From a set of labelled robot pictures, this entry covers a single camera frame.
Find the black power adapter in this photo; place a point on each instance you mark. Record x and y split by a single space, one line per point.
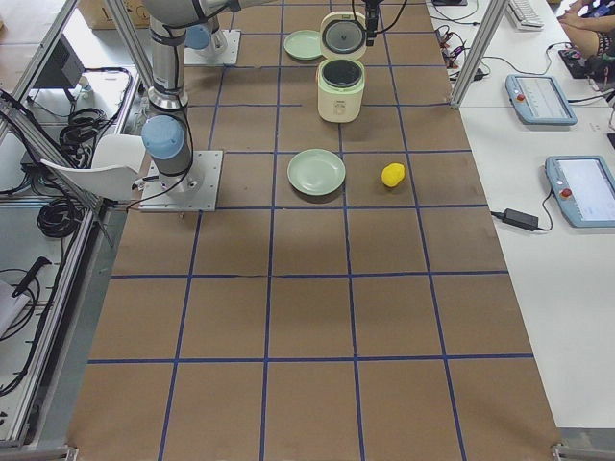
520 219

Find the white keyboard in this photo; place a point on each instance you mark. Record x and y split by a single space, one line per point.
523 17

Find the near teach pendant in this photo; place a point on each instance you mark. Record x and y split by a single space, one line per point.
584 189

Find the white plastic chair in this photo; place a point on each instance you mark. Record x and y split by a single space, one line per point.
114 169

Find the aluminium frame post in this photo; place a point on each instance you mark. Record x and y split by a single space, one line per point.
488 26

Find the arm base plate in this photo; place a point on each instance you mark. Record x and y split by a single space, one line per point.
228 48
196 191

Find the yellow toy bell pepper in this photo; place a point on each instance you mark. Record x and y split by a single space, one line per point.
393 174

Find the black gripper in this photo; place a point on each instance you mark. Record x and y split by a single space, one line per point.
370 25

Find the teach pendant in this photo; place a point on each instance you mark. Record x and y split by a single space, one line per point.
539 100
584 189

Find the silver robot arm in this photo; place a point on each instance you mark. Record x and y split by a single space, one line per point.
174 26
203 32

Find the far teach pendant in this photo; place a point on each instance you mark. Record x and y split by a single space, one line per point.
539 100

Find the white rice cooker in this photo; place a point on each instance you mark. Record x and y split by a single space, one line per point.
341 75

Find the green plate near arm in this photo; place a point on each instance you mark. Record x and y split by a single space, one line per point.
316 172
303 45

